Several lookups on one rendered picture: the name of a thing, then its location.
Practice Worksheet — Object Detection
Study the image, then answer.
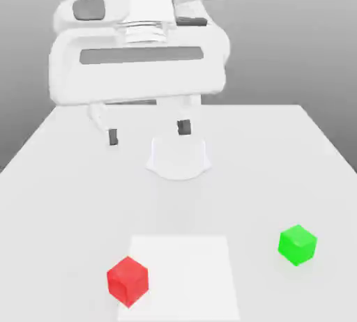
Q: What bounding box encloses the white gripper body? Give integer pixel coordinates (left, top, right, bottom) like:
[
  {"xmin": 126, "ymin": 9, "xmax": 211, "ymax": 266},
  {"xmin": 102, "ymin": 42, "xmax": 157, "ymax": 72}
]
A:
[{"xmin": 48, "ymin": 26, "xmax": 231, "ymax": 107}]

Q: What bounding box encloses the small red cube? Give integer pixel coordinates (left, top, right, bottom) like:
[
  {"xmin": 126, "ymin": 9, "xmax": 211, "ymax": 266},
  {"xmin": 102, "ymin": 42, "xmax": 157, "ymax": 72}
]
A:
[{"xmin": 106, "ymin": 255, "xmax": 150, "ymax": 309}]

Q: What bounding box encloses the small green cube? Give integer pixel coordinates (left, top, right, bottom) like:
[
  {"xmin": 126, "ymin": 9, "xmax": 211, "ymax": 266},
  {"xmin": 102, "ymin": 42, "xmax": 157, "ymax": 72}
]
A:
[{"xmin": 277, "ymin": 224, "xmax": 319, "ymax": 268}]

